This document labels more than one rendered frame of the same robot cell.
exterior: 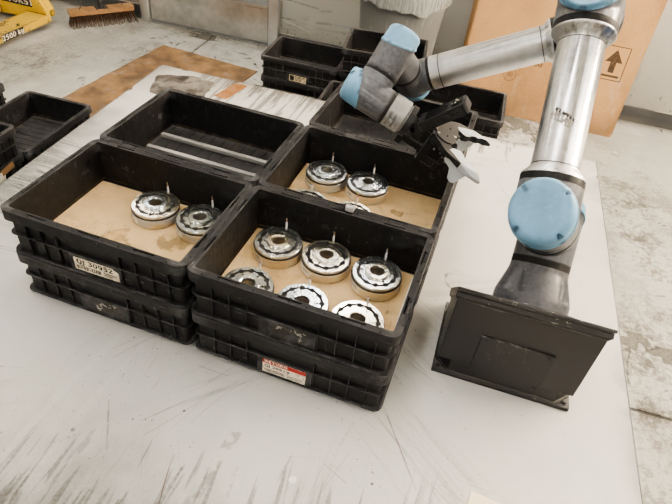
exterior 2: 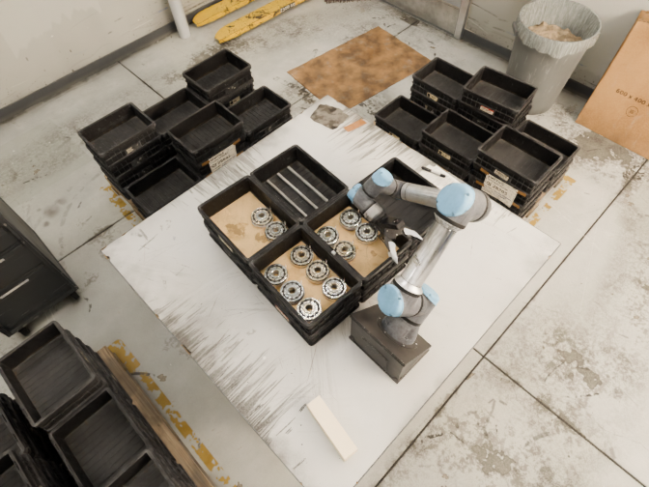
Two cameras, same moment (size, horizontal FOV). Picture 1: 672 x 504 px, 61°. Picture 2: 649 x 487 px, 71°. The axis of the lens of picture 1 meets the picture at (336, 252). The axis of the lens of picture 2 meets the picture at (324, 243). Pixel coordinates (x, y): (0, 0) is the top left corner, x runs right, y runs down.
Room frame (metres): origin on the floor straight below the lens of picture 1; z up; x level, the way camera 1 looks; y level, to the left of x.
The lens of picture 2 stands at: (0.13, -0.59, 2.56)
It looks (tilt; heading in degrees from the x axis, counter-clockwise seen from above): 57 degrees down; 37
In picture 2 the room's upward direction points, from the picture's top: 3 degrees counter-clockwise
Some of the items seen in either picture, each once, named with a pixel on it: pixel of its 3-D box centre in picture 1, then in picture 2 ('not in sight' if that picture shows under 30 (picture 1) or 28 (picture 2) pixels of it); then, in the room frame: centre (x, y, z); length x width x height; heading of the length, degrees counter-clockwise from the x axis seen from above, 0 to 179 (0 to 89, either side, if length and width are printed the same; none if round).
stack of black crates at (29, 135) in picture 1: (37, 157); (259, 127); (1.87, 1.23, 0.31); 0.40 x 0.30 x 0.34; 169
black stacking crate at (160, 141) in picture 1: (207, 152); (299, 188); (1.21, 0.35, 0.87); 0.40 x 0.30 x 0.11; 76
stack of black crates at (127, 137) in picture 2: not in sight; (129, 152); (1.16, 1.78, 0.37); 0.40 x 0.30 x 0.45; 169
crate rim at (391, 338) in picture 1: (317, 255); (304, 273); (0.82, 0.03, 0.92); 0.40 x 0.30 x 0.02; 76
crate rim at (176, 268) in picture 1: (134, 199); (247, 216); (0.92, 0.42, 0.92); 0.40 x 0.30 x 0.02; 76
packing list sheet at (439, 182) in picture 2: not in sight; (442, 189); (1.72, -0.20, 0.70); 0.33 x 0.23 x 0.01; 79
